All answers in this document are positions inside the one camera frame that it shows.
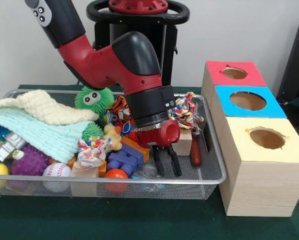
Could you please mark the clear shallow mesh bin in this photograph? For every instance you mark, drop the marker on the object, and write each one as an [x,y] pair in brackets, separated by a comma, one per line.
[212,165]

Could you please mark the black panel stand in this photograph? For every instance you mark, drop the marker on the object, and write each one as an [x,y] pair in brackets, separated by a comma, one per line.
[297,65]

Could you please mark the dark red sausage toy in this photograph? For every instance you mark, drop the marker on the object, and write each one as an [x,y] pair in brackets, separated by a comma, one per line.
[195,152]

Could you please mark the tiger striped toy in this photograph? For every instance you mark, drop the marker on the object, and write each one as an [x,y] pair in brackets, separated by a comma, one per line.
[120,110]

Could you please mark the floral patterned fabric knot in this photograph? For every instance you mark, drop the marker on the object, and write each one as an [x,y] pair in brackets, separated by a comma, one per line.
[93,150]

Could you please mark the dark green tablecloth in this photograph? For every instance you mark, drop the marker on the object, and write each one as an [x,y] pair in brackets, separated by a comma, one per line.
[139,220]

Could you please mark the wooden box with three holes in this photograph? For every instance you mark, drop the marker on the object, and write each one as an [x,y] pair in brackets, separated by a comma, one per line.
[259,185]

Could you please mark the cream knitted cloth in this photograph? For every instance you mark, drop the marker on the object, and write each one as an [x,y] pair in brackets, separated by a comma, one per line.
[44,107]

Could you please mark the purple plastic building block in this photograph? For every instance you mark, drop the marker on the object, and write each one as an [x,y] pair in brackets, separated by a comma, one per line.
[124,160]

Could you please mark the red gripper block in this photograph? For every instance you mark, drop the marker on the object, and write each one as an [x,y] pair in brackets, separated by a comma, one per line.
[159,135]

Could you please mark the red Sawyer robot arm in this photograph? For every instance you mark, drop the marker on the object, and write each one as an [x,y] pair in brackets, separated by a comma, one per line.
[119,65]

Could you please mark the green spiky ball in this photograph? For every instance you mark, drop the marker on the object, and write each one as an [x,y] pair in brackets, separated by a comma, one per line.
[92,99]

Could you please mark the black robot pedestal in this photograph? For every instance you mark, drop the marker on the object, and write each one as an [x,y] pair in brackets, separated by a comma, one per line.
[159,25]

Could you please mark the white baseball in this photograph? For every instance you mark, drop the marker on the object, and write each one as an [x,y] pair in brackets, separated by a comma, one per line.
[57,171]

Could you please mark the mint knitted cloth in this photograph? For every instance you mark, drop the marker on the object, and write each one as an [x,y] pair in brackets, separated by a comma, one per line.
[39,132]

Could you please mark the purple monster toy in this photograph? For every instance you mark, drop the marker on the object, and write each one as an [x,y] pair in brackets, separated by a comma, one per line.
[30,160]

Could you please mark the yellow duck plush toy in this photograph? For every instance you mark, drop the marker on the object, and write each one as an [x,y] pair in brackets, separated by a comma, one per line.
[112,136]

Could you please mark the plain wooden cube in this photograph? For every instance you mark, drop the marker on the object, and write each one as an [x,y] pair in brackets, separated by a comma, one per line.
[185,142]

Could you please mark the red maraca rattle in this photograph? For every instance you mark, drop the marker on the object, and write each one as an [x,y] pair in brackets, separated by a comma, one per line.
[116,180]

